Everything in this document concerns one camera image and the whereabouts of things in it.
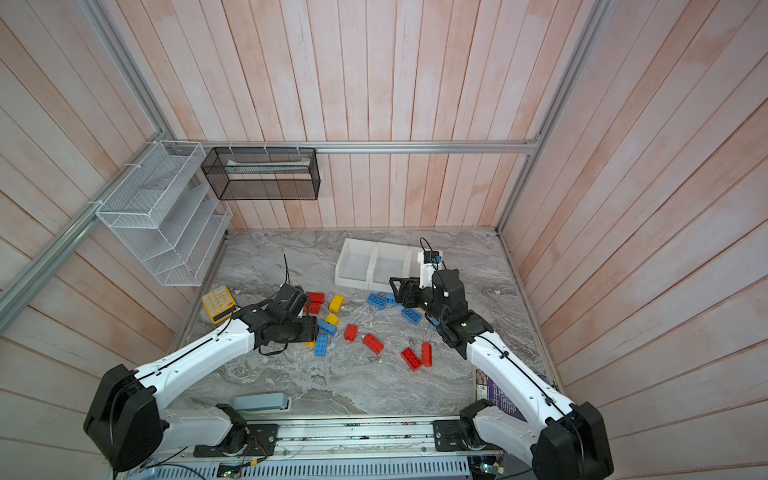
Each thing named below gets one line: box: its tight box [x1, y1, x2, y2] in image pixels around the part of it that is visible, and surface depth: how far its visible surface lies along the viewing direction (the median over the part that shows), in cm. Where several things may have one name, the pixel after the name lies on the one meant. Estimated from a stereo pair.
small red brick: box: [344, 324, 359, 342], surface depth 93 cm
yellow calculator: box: [202, 286, 237, 325], surface depth 100 cm
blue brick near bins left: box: [367, 293, 388, 309], surface depth 100 cm
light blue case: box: [234, 393, 284, 411], surface depth 78 cm
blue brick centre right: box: [402, 308, 423, 325], surface depth 95 cm
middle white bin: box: [368, 242, 421, 292], surface depth 107 cm
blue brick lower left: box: [314, 334, 329, 357], surface depth 90 cm
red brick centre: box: [362, 333, 385, 355], surface depth 91 cm
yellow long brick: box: [329, 294, 347, 313], surface depth 100 cm
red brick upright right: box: [421, 342, 433, 367], surface depth 88 cm
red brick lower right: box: [401, 347, 423, 372], surface depth 87 cm
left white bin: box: [335, 238, 378, 290], surface depth 107 cm
